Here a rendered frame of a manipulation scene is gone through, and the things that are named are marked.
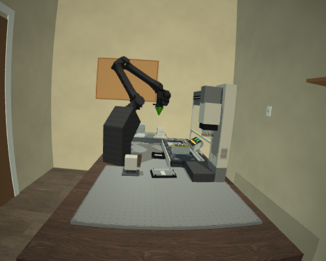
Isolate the yellow tip rack with grey top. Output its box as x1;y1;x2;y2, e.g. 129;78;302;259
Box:
171;143;190;154

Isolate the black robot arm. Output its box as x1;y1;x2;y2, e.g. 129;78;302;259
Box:
111;56;171;111

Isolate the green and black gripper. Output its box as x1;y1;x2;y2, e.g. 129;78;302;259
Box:
153;104;164;115

